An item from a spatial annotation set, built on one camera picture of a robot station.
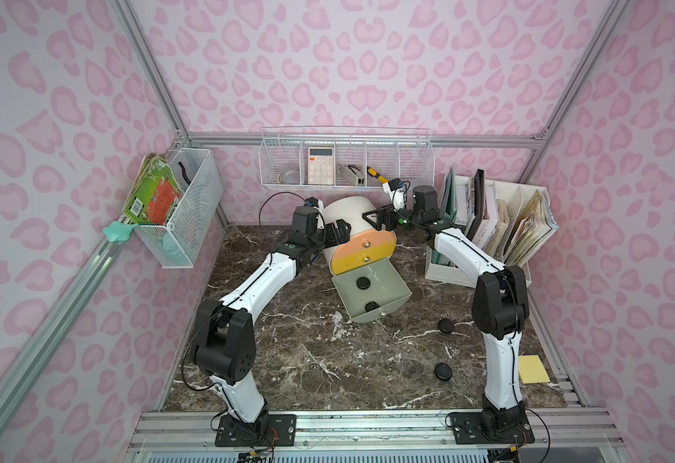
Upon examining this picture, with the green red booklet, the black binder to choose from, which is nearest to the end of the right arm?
the black binder

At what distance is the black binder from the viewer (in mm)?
831

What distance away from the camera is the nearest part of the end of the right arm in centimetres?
76

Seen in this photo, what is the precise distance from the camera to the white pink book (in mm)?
834

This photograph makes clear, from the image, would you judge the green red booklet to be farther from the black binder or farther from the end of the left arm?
the black binder
